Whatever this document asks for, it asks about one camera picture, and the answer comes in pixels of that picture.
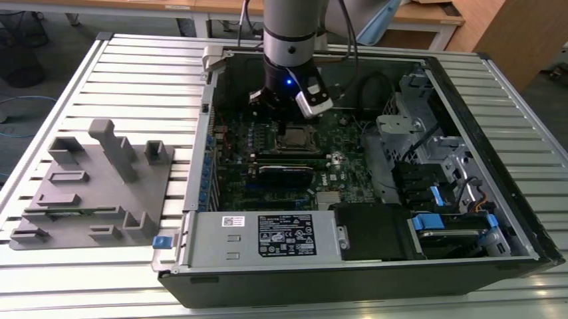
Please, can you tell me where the silver CPU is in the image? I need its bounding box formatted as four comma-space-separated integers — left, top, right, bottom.
284, 128, 312, 146

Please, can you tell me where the silver socket cover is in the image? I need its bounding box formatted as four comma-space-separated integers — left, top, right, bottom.
274, 126, 320, 150

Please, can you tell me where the thin silver locking lever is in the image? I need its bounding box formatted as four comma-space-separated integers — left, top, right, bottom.
276, 146, 324, 154

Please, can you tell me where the CPU socket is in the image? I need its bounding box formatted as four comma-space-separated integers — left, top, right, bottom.
272, 123, 325, 156

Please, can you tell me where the black and white webcam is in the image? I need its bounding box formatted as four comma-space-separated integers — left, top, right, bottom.
294, 78, 335, 119
248, 88, 269, 107

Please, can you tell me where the green RAM stick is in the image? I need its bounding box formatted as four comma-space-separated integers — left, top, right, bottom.
256, 156, 333, 166
24, 206, 119, 217

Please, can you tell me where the black graphics card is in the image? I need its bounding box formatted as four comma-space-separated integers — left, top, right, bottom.
257, 164, 314, 189

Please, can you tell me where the silver metal drive cage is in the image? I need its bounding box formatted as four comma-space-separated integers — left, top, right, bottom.
375, 72, 445, 167

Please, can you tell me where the green motherboard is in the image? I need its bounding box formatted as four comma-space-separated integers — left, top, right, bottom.
208, 109, 388, 212

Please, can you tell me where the pale blue teach pendant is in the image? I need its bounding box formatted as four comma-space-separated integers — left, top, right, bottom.
356, 0, 403, 47

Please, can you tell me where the small wooden desk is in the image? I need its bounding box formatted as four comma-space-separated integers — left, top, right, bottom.
391, 0, 467, 51

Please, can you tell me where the long wooden desk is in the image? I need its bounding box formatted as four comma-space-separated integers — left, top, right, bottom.
0, 0, 264, 39

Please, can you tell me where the black plastic shroud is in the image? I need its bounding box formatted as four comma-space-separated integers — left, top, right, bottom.
332, 203, 427, 262

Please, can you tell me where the silver power supply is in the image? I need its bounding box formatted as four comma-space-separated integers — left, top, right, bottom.
170, 209, 345, 270

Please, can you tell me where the grey parts rack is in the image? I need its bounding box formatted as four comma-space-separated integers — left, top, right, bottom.
7, 118, 177, 251

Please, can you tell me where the hard disk in blue carrier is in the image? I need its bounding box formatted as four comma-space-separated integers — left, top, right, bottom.
411, 214, 483, 240

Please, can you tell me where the wooden cabinet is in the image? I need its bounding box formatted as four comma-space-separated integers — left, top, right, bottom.
456, 0, 568, 90

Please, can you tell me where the black bin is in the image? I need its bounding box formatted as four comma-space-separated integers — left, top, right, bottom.
0, 9, 50, 89

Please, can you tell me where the black PC case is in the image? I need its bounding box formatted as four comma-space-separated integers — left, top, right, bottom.
150, 45, 567, 310

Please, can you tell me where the blue bay latch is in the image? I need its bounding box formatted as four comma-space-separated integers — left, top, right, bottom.
482, 214, 510, 257

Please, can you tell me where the black chair base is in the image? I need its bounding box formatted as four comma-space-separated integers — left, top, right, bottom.
539, 43, 568, 80

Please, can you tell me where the thin grey cable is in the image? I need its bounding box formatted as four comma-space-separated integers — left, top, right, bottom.
237, 0, 268, 51

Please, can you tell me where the thin black cable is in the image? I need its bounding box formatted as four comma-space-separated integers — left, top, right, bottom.
401, 119, 440, 163

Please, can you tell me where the short black cable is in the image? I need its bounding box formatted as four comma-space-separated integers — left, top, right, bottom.
456, 175, 483, 209

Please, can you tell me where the blue floor cable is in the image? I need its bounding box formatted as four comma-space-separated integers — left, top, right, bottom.
0, 95, 59, 138

